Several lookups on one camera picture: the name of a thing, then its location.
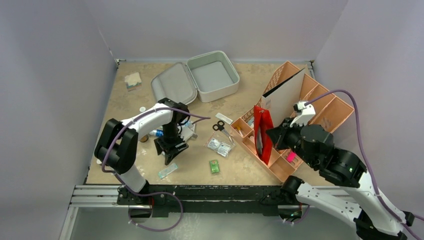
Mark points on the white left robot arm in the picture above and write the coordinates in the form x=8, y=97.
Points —
x=136, y=165

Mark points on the white blue mask packet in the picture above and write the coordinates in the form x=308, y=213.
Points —
x=188, y=131

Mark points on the small teal plaster strip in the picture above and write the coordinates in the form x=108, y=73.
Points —
x=168, y=170

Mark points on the red fabric pouch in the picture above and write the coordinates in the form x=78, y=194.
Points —
x=263, y=143

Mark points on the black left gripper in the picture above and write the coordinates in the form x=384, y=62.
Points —
x=170, y=148

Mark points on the clear bag of sachets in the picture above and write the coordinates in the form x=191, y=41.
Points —
x=220, y=144

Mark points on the white plaster packet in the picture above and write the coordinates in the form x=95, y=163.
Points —
x=224, y=118

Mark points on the yellow white marker pen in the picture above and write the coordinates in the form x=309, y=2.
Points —
x=239, y=130

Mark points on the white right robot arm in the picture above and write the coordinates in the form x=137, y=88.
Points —
x=372, y=219

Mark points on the white bottle blue label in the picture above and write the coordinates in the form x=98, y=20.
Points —
x=156, y=133

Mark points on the grey open medicine case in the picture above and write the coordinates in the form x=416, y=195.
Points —
x=208, y=77

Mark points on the brown bottle orange cap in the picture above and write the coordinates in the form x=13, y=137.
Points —
x=144, y=139

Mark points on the pink sticky note block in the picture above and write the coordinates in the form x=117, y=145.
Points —
x=291, y=156

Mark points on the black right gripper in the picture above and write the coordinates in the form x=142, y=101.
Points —
x=280, y=137

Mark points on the white sponge pad stack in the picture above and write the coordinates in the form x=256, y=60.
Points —
x=132, y=81

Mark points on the black handled scissors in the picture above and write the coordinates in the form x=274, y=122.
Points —
x=220, y=126

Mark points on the small green box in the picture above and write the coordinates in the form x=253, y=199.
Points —
x=214, y=166

